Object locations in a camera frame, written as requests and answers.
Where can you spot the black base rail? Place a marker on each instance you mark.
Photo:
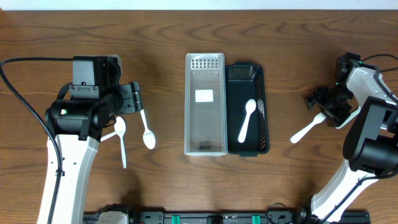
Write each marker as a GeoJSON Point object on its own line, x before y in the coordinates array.
{"type": "Point", "coordinates": [122, 214]}

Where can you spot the dark green plastic basket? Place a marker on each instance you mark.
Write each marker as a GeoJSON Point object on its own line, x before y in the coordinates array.
{"type": "Point", "coordinates": [244, 82]}

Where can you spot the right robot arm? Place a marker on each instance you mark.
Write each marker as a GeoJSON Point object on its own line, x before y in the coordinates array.
{"type": "Point", "coordinates": [370, 147]}

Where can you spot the white plastic fork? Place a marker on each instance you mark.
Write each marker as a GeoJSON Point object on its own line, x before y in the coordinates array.
{"type": "Point", "coordinates": [306, 128]}

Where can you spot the mint green plastic fork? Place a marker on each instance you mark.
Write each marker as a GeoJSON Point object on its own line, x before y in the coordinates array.
{"type": "Point", "coordinates": [350, 117]}

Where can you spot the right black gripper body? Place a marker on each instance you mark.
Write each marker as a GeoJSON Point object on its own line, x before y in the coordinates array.
{"type": "Point", "coordinates": [328, 106]}

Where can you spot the white spoon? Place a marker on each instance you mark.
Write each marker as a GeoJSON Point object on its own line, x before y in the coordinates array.
{"type": "Point", "coordinates": [250, 107]}
{"type": "Point", "coordinates": [148, 136]}
{"type": "Point", "coordinates": [103, 138]}
{"type": "Point", "coordinates": [120, 129]}

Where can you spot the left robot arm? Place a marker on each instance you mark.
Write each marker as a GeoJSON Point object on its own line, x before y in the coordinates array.
{"type": "Point", "coordinates": [77, 118]}

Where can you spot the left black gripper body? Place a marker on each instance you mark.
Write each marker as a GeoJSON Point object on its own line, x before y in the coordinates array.
{"type": "Point", "coordinates": [135, 98]}

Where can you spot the translucent white plastic basket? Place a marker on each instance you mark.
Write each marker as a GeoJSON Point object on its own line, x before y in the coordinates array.
{"type": "Point", "coordinates": [205, 123]}

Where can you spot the white label sticker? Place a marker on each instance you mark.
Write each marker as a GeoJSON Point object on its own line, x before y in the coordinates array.
{"type": "Point", "coordinates": [204, 96]}

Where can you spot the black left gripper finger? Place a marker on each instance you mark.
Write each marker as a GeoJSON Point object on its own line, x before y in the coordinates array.
{"type": "Point", "coordinates": [138, 101]}
{"type": "Point", "coordinates": [135, 86]}

